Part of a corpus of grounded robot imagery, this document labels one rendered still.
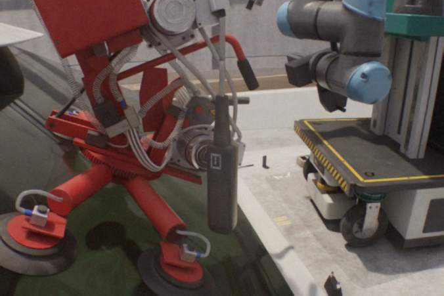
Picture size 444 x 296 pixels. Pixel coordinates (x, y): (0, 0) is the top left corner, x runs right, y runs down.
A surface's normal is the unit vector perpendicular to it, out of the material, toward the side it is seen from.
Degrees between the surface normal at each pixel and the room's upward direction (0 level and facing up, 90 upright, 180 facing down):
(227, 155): 90
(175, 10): 81
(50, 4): 90
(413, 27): 90
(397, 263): 0
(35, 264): 38
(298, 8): 65
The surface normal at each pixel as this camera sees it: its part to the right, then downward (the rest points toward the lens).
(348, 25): -0.78, 0.21
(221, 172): -0.33, 0.31
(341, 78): -0.97, 0.08
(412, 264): 0.00, -0.94
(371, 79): 0.26, 0.32
